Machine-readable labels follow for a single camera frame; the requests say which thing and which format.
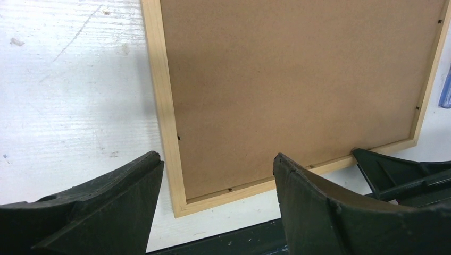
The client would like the wooden picture frame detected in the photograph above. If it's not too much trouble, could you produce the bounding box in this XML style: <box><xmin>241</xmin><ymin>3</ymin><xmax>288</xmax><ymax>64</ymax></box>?
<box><xmin>141</xmin><ymin>1</ymin><xmax>450</xmax><ymax>218</ymax></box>

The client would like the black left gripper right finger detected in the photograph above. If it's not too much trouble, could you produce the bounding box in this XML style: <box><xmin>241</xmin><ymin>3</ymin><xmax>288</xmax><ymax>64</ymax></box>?
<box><xmin>273</xmin><ymin>154</ymin><xmax>450</xmax><ymax>254</ymax></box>

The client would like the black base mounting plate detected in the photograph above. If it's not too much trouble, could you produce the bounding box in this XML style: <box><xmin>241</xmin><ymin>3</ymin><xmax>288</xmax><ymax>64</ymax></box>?
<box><xmin>146</xmin><ymin>190</ymin><xmax>451</xmax><ymax>255</ymax></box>

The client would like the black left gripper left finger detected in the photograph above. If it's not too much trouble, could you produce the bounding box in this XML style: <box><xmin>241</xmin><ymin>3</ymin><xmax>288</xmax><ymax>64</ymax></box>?
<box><xmin>1</xmin><ymin>151</ymin><xmax>164</xmax><ymax>254</ymax></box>

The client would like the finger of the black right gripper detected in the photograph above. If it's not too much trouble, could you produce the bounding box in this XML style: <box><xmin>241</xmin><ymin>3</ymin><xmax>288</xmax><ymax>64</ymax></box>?
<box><xmin>352</xmin><ymin>148</ymin><xmax>450</xmax><ymax>201</ymax></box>

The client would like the blue red screwdriver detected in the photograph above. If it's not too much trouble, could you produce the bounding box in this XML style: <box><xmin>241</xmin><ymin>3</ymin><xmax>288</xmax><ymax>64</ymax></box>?
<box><xmin>438</xmin><ymin>69</ymin><xmax>451</xmax><ymax>109</ymax></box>

